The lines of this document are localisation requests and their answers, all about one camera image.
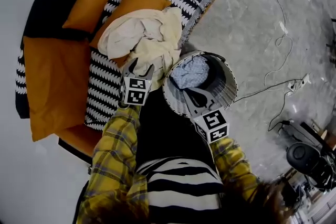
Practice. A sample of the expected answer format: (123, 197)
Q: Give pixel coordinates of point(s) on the person's legs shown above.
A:
(168, 133)

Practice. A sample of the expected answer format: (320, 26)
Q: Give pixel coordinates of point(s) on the person's right forearm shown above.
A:
(231, 162)

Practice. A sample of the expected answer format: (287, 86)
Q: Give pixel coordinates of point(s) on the pale yellow textured clothes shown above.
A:
(157, 55)

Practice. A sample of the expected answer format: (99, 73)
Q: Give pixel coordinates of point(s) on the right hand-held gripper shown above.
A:
(212, 126)

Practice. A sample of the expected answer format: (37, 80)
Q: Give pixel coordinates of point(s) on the large orange cushion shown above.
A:
(55, 81)

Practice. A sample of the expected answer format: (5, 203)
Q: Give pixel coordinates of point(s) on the person's torso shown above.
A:
(181, 191)

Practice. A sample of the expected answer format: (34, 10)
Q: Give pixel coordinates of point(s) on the white power strip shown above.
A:
(305, 78)
(292, 87)

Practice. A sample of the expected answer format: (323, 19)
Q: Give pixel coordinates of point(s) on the blue checked clothes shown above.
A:
(190, 73)

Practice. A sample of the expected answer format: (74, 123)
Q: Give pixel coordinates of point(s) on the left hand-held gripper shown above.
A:
(135, 93)

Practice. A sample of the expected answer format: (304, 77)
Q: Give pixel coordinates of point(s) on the white striped laundry basket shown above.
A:
(225, 89)

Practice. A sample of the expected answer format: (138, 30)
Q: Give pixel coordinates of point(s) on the person's left forearm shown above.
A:
(118, 139)

